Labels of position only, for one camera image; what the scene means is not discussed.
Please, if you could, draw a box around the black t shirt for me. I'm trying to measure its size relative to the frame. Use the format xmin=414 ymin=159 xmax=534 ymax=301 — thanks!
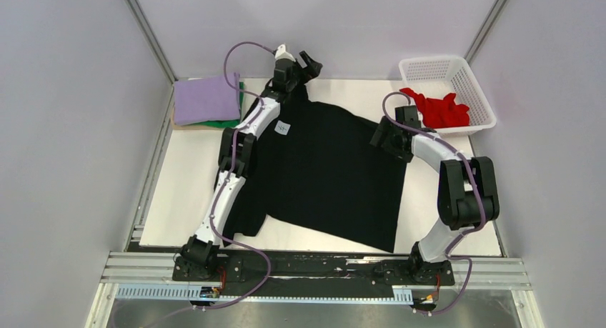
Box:
xmin=223 ymin=85 xmax=407 ymax=252

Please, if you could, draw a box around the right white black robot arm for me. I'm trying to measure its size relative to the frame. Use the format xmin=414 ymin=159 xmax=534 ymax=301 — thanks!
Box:
xmin=371 ymin=106 xmax=500 ymax=284

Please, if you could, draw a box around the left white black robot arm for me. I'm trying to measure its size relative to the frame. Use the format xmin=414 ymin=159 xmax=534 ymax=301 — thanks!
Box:
xmin=174 ymin=45 xmax=323 ymax=280

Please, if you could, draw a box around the red t shirt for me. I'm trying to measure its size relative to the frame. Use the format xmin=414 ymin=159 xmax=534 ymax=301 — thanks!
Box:
xmin=399 ymin=87 xmax=470 ymax=129

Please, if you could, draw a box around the white plastic basket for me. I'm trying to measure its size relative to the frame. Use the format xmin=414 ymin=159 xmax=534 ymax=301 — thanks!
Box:
xmin=398 ymin=55 xmax=497 ymax=137

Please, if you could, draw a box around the folded green t shirt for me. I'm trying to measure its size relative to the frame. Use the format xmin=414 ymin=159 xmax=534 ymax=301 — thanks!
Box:
xmin=190 ymin=92 xmax=244 ymax=129

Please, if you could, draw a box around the folded purple t shirt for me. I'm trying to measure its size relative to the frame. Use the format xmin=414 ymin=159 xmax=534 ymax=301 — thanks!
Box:
xmin=174 ymin=73 xmax=241 ymax=126

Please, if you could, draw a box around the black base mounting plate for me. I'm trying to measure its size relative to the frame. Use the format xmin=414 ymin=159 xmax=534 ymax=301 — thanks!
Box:
xmin=172 ymin=250 xmax=455 ymax=299

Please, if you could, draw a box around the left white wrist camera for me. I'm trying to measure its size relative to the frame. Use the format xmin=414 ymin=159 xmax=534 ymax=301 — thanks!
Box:
xmin=274 ymin=44 xmax=296 ymax=62

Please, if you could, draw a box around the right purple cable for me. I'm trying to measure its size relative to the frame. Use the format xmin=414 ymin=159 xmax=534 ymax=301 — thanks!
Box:
xmin=382 ymin=91 xmax=489 ymax=316

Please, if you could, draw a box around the purple cable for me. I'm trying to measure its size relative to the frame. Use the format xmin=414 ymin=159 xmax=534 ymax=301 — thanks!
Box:
xmin=192 ymin=41 xmax=280 ymax=312
xmin=382 ymin=91 xmax=489 ymax=316

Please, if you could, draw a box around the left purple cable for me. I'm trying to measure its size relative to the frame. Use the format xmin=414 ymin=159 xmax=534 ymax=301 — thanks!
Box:
xmin=192 ymin=41 xmax=280 ymax=312

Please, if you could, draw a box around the white slotted cable duct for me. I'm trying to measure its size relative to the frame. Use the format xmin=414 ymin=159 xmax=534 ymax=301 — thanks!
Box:
xmin=116 ymin=285 xmax=413 ymax=304

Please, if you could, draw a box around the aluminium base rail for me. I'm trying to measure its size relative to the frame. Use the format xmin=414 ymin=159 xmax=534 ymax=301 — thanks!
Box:
xmin=86 ymin=250 xmax=543 ymax=327

